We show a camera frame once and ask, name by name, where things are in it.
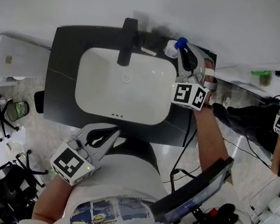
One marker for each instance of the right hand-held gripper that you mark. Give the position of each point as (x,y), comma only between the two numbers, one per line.
(183,94)

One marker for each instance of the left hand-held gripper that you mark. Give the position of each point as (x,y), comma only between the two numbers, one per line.
(68,163)

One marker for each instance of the white bottle with blue cap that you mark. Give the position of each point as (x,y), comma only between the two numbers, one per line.
(170,49)

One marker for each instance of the person's left forearm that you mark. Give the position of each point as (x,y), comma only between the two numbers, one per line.
(53,197)

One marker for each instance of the person's right forearm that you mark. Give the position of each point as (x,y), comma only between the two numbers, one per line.
(208,139)

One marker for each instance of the person's right hand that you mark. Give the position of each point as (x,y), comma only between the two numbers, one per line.
(210,64)

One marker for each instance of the person's black trousers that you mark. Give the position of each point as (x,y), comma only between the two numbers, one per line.
(137,150)

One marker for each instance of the white side table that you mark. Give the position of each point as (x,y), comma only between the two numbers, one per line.
(233,74)

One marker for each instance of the person's white printed shirt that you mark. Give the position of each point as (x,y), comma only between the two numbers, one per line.
(125,179)

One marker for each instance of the white sink basin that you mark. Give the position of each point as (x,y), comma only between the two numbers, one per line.
(119,93)

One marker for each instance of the black faucet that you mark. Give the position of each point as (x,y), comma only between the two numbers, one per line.
(127,45)

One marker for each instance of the black floor bin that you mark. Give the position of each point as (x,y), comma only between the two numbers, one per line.
(39,101)

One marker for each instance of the green mesh waste basket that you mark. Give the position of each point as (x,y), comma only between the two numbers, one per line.
(17,111)

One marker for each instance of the white cabinet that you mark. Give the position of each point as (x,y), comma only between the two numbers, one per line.
(26,59)

